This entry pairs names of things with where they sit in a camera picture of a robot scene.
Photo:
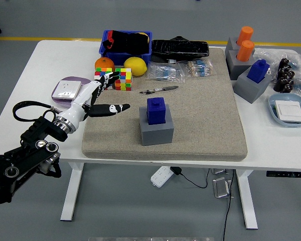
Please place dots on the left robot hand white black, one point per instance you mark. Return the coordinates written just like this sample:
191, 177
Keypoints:
77, 108

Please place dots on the blue square seal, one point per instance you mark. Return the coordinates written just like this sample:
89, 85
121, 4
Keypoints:
258, 71
155, 110

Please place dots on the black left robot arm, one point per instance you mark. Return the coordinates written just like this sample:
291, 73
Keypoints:
32, 148

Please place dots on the grey seal holder box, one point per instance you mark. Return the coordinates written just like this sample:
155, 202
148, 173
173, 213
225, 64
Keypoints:
248, 89
156, 135
237, 67
230, 45

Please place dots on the orange cylinder seal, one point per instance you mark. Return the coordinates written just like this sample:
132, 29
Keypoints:
245, 51
245, 33

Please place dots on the purple tray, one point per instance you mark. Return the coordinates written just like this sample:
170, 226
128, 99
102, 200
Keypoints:
85, 80

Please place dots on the colourful puzzle cube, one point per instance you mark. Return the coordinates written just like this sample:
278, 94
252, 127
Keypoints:
100, 72
125, 81

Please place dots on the orange fruit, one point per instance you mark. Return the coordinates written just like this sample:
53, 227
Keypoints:
104, 62

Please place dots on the blue plastic bin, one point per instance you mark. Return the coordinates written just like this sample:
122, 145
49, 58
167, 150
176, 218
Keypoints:
115, 59

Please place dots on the yellow lemon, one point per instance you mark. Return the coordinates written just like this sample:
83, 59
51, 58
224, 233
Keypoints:
135, 65

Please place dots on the white table leg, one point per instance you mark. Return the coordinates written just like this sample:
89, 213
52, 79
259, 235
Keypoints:
71, 190
247, 200

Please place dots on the black cloth with red trim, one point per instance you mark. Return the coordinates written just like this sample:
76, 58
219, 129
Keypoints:
130, 42

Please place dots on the black pen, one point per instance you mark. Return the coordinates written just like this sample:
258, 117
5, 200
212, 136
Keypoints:
165, 88

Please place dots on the bag of blue resistors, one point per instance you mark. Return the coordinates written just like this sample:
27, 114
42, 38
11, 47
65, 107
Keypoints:
165, 72

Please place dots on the yellow item in bin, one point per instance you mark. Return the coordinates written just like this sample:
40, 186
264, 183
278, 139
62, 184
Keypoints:
147, 37

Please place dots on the white power strip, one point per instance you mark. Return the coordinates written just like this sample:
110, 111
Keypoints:
160, 175

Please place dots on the black plastic-wrapped part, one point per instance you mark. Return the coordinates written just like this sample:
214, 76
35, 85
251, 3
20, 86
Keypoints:
180, 49

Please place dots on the grey-brown mat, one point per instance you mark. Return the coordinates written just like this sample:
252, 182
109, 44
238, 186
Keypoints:
203, 120

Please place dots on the bag of brown resistors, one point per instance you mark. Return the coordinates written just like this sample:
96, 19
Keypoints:
198, 68

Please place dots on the black capacitor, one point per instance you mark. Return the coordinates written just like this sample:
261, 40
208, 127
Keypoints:
288, 88
282, 73
284, 64
280, 85
290, 75

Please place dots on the light blue tray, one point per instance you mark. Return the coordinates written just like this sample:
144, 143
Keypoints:
286, 96

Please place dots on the black table control panel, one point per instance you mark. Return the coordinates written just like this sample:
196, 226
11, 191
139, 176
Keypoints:
286, 174

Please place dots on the white wall socket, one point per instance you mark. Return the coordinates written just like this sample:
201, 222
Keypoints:
65, 89

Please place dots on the metal bracket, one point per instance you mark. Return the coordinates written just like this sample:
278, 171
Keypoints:
219, 171
222, 188

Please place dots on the white switch panel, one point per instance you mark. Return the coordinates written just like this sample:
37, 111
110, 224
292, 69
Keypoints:
289, 110

